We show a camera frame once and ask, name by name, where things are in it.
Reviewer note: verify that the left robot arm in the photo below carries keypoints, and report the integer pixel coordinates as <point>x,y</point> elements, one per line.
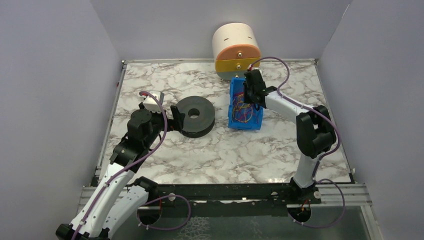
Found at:
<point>104,212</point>

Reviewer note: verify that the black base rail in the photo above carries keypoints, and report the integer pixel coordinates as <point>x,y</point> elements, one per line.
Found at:
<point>225,200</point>

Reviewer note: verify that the blue plastic bin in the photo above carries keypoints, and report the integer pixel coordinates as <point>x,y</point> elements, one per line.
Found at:
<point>241,115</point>

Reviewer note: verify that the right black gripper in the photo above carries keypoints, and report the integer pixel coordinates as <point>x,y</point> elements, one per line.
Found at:
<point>253,88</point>

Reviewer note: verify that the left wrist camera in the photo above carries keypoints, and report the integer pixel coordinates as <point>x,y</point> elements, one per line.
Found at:
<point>148,102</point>

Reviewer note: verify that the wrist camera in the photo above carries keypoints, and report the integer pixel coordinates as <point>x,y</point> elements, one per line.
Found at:
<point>148,102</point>
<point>253,68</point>

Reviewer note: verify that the round cream drawer cabinet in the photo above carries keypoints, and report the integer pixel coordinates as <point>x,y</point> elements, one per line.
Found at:
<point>234,48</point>

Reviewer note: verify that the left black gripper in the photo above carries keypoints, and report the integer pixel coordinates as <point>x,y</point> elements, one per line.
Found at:
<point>168,120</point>

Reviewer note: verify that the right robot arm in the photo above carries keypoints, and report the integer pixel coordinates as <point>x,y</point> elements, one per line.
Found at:
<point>315,133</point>

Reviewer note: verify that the black cable spool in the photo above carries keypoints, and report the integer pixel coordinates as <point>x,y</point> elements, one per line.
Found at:
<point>199,116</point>

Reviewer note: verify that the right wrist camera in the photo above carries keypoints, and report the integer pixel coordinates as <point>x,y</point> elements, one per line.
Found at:
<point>253,68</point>

